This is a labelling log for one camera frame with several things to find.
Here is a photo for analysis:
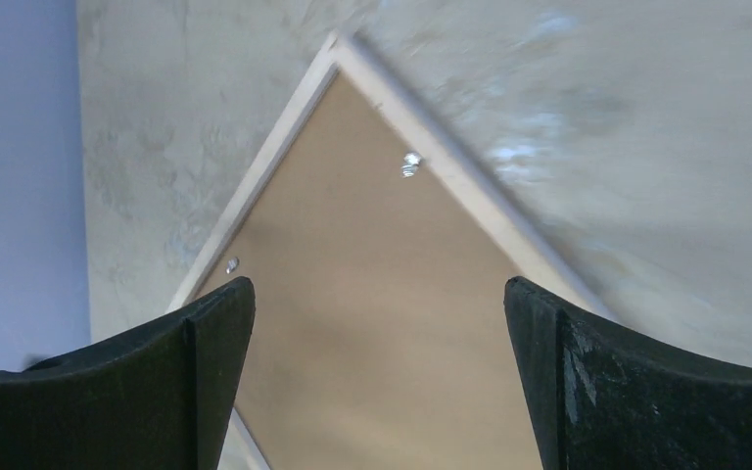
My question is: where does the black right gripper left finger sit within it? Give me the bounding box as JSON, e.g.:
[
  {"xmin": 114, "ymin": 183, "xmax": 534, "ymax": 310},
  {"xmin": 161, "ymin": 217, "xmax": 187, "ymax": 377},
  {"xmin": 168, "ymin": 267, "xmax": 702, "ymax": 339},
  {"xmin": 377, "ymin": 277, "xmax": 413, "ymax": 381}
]
[{"xmin": 0, "ymin": 277, "xmax": 256, "ymax": 469}]

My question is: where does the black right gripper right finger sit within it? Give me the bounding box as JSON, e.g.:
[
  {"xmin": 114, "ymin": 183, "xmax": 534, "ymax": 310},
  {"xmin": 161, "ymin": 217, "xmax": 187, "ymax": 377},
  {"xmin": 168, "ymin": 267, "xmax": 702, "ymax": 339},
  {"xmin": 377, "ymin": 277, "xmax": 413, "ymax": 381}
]
[{"xmin": 504, "ymin": 276, "xmax": 752, "ymax": 469}]

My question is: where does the wooden picture frame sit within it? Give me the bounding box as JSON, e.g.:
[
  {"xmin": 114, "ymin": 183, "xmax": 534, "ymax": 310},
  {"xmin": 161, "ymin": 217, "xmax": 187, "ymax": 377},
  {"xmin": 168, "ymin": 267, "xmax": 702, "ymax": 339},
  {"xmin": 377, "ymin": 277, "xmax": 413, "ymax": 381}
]
[{"xmin": 170, "ymin": 33, "xmax": 604, "ymax": 469}]

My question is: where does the brown backing board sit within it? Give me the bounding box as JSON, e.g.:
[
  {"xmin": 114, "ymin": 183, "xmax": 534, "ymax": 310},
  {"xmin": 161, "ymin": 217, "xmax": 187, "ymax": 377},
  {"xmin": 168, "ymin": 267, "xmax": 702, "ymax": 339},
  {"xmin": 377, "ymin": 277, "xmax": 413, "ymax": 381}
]
[{"xmin": 225, "ymin": 75, "xmax": 541, "ymax": 470}]

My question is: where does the small metal frame clip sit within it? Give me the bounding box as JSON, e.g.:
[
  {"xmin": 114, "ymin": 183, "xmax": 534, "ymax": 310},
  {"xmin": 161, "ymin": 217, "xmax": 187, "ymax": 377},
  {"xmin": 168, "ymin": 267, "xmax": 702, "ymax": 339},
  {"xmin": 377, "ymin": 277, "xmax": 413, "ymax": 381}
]
[{"xmin": 400, "ymin": 152, "xmax": 423, "ymax": 178}]

